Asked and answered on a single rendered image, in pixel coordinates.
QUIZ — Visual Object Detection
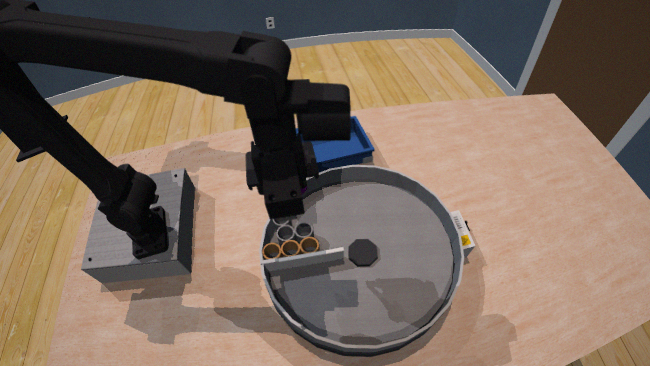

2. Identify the bronze bushing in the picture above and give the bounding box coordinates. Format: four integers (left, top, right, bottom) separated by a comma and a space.
300, 237, 320, 254
281, 240, 301, 257
262, 243, 283, 260

